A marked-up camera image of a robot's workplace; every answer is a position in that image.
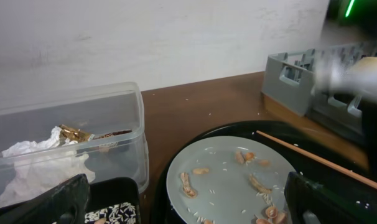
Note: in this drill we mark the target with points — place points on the grey plate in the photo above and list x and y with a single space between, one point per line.
229 183

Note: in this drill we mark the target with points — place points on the yellow bowl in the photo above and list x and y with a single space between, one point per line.
359 79

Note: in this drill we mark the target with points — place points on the round black serving tray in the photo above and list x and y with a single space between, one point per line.
231 174

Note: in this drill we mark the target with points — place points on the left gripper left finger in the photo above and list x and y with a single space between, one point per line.
65 203

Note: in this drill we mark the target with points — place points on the black rectangular tray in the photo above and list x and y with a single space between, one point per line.
114 201

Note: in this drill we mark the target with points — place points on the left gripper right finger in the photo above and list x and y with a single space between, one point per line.
303 195

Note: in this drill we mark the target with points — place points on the wooden chopstick left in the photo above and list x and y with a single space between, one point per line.
323 161

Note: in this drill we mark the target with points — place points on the peanut shell food scraps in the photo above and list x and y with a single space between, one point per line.
238 180

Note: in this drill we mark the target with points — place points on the brown snack wrapper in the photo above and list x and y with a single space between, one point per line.
70 135

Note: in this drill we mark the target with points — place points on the white tissue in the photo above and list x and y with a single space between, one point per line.
38 175

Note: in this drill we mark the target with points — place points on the clear plastic waste bin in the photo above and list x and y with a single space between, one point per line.
47 138

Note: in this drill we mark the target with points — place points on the grey dishwasher rack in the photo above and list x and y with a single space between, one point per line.
288 80

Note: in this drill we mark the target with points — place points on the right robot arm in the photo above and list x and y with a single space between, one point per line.
365 14

